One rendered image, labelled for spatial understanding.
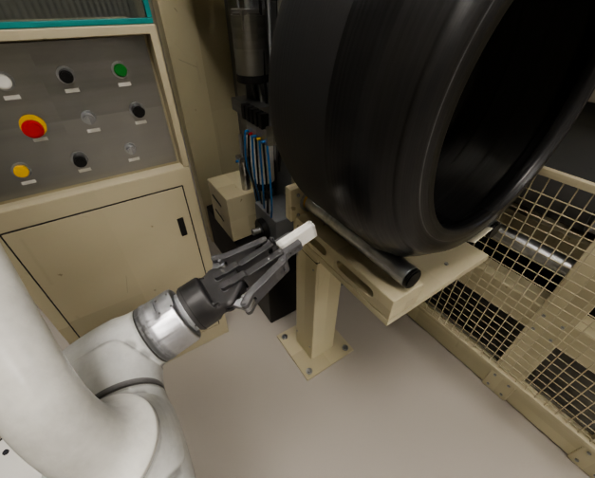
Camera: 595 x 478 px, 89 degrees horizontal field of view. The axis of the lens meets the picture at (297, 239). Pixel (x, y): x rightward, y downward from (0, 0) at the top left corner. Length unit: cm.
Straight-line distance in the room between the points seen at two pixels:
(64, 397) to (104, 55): 83
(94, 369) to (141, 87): 75
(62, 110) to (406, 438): 154
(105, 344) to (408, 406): 125
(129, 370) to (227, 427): 101
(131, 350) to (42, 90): 71
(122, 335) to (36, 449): 19
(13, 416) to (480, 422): 149
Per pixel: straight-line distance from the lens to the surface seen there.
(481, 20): 40
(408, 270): 61
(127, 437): 36
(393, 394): 151
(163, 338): 46
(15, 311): 30
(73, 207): 105
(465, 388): 163
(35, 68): 100
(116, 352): 46
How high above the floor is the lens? 132
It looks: 39 degrees down
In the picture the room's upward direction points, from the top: straight up
